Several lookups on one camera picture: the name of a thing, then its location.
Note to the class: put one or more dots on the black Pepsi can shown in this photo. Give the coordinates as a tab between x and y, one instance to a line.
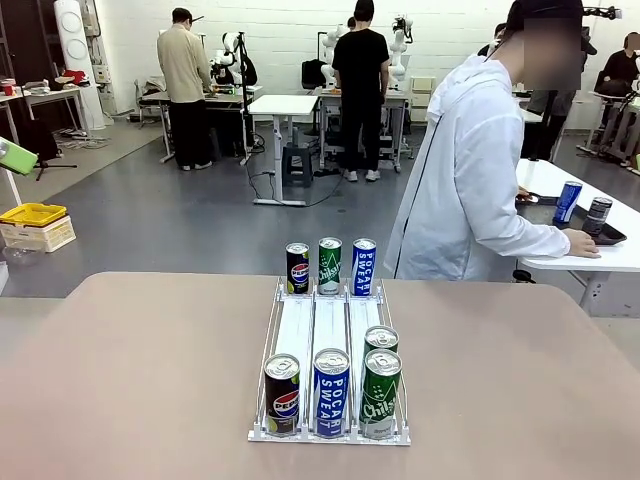
596	217
281	400
297	272

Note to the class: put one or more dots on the blue Pocari Sweat can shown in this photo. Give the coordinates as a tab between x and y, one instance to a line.
567	202
363	270
331	400

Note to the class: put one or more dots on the black plastic serving tray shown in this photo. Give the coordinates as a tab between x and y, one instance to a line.
612	232

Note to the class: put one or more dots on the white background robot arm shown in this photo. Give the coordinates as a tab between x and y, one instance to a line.
225	55
331	55
400	45

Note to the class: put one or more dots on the person's right forearm white sleeve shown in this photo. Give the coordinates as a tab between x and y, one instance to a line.
530	240

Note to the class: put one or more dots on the person in black t-shirt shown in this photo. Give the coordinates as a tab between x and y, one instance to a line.
360	65

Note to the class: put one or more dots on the person in white hoodie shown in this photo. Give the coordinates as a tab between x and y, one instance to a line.
465	165

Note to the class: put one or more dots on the seated person in black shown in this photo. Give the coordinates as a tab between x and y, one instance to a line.
620	67

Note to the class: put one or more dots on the person's left hand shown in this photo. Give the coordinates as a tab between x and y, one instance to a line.
526	195

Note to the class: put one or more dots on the person's right hand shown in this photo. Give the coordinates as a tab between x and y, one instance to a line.
582	245

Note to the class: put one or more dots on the white stand leg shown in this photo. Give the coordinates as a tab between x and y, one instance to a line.
11	187

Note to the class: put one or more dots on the small black floor tripod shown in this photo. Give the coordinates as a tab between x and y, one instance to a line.
47	166

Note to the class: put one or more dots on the yellow plastic crate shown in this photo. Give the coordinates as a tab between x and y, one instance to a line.
32	214

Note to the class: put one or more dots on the red cup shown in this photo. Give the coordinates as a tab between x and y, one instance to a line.
8	89

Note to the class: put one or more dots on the cluttered white side table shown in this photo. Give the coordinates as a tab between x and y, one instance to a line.
50	95

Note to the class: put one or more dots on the white plastic crate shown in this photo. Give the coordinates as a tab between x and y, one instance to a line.
42	239

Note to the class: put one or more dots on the white tower air conditioner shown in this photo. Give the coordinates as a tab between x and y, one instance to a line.
75	50

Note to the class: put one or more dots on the man in beige shirt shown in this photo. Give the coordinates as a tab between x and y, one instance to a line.
182	65

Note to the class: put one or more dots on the black tripod pole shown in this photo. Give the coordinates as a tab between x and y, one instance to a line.
245	100

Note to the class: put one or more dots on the white standing desk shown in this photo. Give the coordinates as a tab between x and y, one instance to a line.
285	105

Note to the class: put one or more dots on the dark grey plastic stool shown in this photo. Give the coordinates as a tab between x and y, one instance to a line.
297	167

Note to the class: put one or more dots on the white can dispenser rack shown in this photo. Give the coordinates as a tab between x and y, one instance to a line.
300	325

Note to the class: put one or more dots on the green Chilsung cider can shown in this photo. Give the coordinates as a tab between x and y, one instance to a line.
381	337
330	267
381	400

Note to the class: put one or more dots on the white drawer cabinet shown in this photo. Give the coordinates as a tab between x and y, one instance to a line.
422	100

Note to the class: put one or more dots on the black table foot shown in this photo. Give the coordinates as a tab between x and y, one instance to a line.
523	276

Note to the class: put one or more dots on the large white table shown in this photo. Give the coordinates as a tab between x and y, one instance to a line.
615	265

